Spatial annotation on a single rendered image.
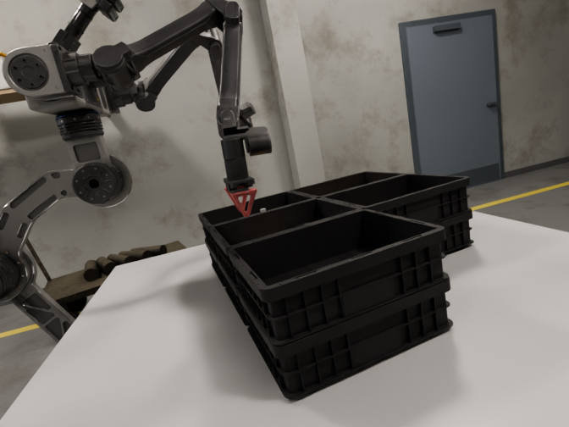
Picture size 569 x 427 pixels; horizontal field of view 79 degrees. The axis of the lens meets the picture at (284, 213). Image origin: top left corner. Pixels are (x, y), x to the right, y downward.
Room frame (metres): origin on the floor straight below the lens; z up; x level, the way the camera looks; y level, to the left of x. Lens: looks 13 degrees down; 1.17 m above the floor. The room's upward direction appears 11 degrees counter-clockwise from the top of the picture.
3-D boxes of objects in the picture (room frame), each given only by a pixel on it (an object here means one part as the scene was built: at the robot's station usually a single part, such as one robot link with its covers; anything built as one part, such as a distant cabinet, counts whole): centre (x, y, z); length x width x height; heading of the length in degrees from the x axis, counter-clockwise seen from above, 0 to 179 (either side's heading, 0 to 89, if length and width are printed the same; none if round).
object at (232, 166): (0.93, 0.10, 1.10); 0.10 x 0.07 x 0.07; 17
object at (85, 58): (1.04, 0.48, 1.45); 0.09 x 0.08 x 0.12; 11
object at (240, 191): (0.91, 0.10, 1.03); 0.07 x 0.07 x 0.09; 17
